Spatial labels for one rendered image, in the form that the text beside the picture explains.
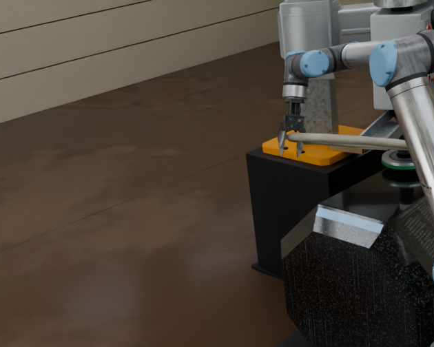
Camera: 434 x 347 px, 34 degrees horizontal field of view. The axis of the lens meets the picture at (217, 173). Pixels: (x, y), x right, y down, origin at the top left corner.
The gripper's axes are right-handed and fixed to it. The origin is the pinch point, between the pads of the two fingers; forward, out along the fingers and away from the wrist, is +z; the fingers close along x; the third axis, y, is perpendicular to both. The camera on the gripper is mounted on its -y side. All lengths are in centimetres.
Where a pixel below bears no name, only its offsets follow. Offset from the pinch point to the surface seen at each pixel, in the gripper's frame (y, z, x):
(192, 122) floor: -462, -25, -57
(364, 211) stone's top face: -25.4, 21.3, 34.4
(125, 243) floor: -216, 69, -85
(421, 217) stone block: -24, 22, 58
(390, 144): 23.2, -5.6, 31.1
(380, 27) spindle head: -37, -56, 38
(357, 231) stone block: -20.1, 29.1, 31.5
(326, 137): 20.9, -6.4, 10.0
